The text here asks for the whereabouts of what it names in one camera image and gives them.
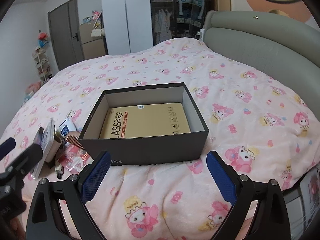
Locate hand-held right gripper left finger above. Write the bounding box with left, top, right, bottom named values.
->
left=26, top=151, right=112, bottom=240

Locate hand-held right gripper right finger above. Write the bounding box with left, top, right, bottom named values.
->
left=206, top=151, right=295, bottom=240

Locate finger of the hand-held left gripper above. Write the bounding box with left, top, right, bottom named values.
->
left=5, top=144, right=44, bottom=180
left=0, top=137, right=16, bottom=160

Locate cartoon bead sheet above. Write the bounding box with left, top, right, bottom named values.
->
left=32, top=118, right=55, bottom=179

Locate red snack packet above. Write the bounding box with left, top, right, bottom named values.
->
left=58, top=145, right=90, bottom=173

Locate black cardboard box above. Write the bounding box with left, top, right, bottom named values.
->
left=78, top=82, right=209, bottom=166

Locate beige cardboard tube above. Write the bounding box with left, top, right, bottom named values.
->
left=51, top=134, right=63, bottom=155

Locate brown snack bar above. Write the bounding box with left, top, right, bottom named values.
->
left=64, top=135, right=87, bottom=150

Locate white and blue pouch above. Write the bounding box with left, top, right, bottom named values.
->
left=60, top=119, right=77, bottom=137

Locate pink plush toy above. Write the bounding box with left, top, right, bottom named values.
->
left=25, top=81, right=42, bottom=100

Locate yellow screen protector box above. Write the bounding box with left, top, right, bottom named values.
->
left=99, top=102, right=192, bottom=139

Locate white shelf rack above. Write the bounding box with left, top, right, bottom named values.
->
left=32, top=46, right=53, bottom=81

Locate brown cardboard box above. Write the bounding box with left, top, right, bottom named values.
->
left=79, top=22, right=103, bottom=43
left=82, top=39, right=107, bottom=60

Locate pink printed blanket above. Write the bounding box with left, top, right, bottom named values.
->
left=0, top=37, right=320, bottom=240

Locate grey door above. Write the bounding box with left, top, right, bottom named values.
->
left=48, top=0, right=84, bottom=72

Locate grey padded headboard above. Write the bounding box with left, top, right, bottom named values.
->
left=203, top=10, right=320, bottom=79

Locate white handbag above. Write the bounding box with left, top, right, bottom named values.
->
left=91, top=20, right=105, bottom=37

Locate white wardrobe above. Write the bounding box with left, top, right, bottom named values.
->
left=100, top=0, right=153, bottom=55

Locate dark open wardrobe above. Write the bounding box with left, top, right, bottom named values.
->
left=149, top=0, right=213, bottom=47

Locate red wall ornament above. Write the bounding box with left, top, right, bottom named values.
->
left=37, top=31, right=49, bottom=47

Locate peach round wall panel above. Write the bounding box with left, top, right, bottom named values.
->
left=241, top=0, right=313, bottom=22

